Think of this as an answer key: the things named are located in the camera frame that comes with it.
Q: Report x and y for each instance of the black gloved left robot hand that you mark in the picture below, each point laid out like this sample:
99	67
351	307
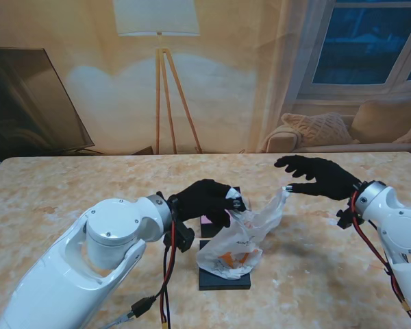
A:
202	200

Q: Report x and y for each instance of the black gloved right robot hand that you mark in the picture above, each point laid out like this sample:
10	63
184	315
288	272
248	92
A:
329	180

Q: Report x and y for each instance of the white plastic bag orange print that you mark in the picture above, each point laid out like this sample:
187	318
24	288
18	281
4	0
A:
236	246

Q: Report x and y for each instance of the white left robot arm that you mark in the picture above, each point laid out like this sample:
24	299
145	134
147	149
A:
68	274

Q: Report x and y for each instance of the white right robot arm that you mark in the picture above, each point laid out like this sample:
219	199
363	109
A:
397	222

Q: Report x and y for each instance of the black gift box pink inside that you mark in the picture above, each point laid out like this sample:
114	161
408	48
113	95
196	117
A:
209	228

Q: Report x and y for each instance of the black gift box lid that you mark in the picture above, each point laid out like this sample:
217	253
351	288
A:
215	282

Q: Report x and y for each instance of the printed living room backdrop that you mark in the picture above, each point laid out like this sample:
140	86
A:
226	85

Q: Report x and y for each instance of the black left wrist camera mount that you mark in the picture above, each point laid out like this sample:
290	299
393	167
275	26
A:
181	238

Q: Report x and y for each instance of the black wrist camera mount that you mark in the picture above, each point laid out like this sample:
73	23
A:
181	238
346	219

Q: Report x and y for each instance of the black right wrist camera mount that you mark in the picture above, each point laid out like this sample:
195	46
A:
346	219

